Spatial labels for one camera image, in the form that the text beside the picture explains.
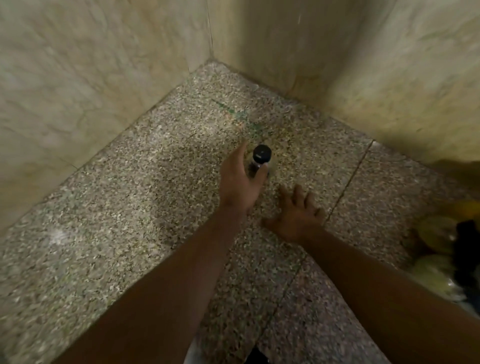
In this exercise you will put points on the person's right hand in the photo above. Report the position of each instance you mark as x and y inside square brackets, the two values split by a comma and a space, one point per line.
[298, 223]

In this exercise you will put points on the person's right thumb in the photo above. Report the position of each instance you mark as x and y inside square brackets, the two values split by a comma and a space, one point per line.
[270, 222]

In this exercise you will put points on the person's right middle finger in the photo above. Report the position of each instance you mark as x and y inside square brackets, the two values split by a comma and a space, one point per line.
[298, 195]

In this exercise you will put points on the yellow fruit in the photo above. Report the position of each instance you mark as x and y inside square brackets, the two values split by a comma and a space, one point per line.
[467, 210]

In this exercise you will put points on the clear bottle with black cap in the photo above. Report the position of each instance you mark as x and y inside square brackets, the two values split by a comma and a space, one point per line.
[261, 155]

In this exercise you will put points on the black object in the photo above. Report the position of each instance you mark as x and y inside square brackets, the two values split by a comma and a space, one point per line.
[468, 255]

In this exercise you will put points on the person's right forearm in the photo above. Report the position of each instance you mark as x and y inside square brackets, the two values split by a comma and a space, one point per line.
[386, 300]

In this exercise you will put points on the green round fruit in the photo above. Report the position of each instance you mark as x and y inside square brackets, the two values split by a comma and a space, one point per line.
[437, 275]
[437, 234]

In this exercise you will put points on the person's left hand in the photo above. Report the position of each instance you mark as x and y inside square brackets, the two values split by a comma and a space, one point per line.
[236, 187]

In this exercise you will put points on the person's left forearm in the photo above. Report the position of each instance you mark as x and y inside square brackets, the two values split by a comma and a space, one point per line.
[168, 296]

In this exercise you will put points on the person's right little finger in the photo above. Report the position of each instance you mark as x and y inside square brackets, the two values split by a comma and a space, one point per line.
[321, 215]

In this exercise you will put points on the person's left thumb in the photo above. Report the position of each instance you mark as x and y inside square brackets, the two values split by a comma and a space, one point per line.
[261, 177]

